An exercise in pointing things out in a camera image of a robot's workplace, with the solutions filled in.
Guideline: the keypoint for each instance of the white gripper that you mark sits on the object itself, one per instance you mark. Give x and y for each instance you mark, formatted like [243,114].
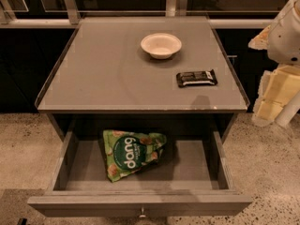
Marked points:
[285,41]

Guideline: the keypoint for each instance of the green rice chip bag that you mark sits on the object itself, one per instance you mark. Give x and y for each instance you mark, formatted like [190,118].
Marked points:
[128,152]

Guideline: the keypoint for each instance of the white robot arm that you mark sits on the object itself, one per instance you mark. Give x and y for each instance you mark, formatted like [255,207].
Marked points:
[279,90]

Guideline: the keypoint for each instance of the grey cabinet counter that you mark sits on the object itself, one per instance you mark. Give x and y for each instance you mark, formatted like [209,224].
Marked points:
[105,70]

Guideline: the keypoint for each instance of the grey open drawer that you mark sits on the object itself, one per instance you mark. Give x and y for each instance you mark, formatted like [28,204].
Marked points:
[192,177]

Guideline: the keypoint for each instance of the metal drawer knob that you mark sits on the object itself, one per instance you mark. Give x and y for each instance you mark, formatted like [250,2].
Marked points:
[142,214]

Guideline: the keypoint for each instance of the black snack bar wrapper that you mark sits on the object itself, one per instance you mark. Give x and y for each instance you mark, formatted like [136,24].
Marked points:
[195,78]

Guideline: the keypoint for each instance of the white paper bowl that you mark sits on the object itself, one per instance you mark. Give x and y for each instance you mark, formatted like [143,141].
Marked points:
[161,45]

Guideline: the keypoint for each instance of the metal railing frame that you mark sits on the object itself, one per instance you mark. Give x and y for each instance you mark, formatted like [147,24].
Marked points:
[223,14]

